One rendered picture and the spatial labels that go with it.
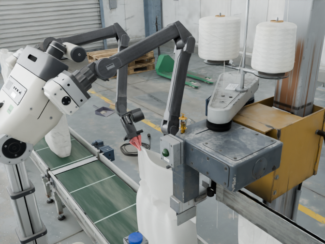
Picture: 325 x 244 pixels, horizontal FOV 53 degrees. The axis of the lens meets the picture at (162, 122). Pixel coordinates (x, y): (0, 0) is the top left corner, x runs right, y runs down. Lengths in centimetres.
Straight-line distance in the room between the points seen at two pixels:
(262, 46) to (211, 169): 44
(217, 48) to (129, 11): 847
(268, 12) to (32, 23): 535
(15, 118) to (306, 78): 114
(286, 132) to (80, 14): 805
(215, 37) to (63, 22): 766
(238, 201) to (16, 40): 769
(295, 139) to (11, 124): 111
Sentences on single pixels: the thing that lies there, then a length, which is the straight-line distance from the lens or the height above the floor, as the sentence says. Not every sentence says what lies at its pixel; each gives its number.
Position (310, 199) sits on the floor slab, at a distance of 324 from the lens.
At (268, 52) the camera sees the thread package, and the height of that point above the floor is 160.
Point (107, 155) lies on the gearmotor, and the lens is 305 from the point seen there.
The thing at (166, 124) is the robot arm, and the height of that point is 125.
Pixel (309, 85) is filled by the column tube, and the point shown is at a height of 143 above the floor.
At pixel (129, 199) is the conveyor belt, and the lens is 241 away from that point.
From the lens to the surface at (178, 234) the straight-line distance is 159.
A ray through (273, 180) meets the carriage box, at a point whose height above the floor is 113.
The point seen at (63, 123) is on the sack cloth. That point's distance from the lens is 298.
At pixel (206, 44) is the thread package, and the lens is 130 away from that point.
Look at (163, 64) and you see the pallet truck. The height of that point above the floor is 22.
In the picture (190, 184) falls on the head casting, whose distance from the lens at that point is 121.
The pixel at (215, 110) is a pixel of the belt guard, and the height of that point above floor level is 141.
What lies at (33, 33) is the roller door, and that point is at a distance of 860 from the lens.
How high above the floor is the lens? 183
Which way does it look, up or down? 24 degrees down
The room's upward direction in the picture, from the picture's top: 2 degrees counter-clockwise
